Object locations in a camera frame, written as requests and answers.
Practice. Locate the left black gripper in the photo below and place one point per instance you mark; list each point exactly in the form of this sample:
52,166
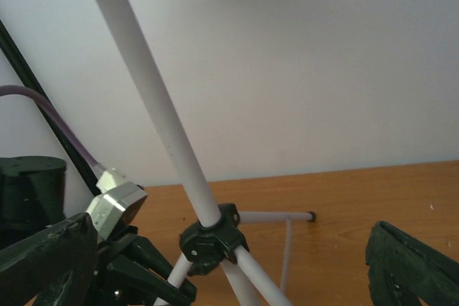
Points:
131,271

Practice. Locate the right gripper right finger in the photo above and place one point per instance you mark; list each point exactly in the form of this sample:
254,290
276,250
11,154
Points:
405,271

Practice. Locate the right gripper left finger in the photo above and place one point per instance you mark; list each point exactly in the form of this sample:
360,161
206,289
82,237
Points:
52,267

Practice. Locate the white music stand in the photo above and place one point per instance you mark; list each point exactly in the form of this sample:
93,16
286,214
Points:
214,240

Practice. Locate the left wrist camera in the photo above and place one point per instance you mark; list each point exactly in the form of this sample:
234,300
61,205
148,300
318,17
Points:
118,203

